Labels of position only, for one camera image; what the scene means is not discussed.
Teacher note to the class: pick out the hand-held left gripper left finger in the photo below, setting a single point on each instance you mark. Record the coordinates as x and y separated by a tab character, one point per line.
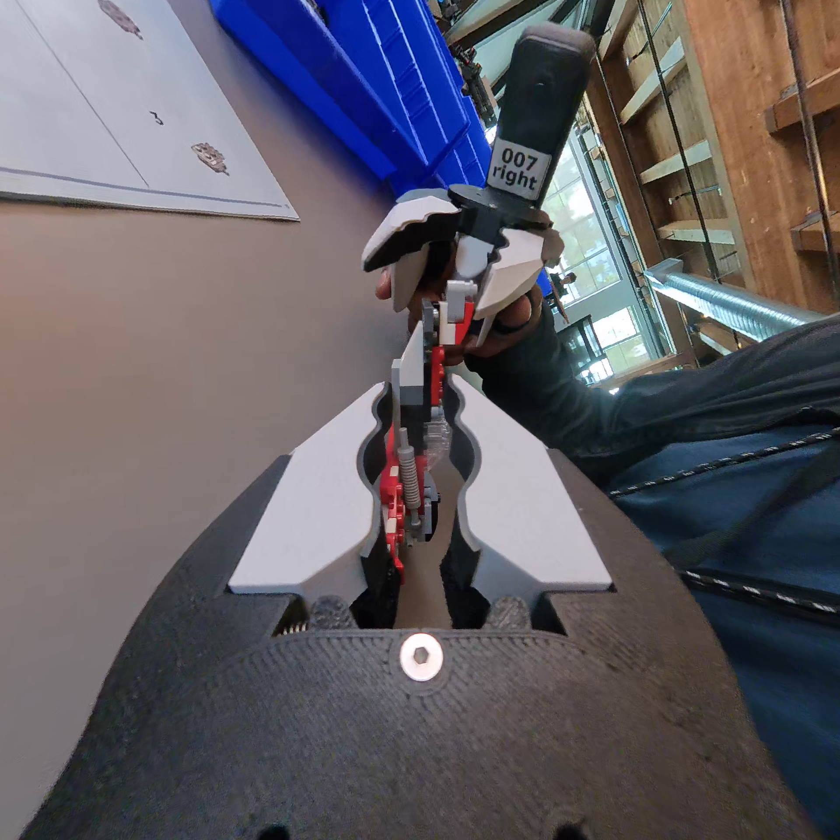
305	518

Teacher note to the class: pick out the blue plastic bin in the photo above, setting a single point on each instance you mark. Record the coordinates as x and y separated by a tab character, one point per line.
472	157
295	52

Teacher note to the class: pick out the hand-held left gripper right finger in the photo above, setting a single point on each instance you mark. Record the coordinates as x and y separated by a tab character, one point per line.
535	518

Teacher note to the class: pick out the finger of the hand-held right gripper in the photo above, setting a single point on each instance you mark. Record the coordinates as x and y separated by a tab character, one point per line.
407	223
518	262

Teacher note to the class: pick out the person's right forearm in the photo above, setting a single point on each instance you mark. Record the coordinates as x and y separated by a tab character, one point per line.
623	407

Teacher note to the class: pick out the red and grey toy plane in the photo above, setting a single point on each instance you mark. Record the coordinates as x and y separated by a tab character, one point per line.
390	492

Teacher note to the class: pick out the open instruction booklet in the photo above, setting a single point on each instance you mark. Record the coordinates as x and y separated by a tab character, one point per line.
131	98

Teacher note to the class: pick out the person's right hand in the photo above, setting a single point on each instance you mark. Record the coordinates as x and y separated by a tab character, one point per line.
533	307

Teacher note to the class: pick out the silver air duct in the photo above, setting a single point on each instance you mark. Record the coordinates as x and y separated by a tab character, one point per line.
735	302

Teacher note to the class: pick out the grey desk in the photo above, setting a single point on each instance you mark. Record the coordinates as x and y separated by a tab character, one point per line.
164	361

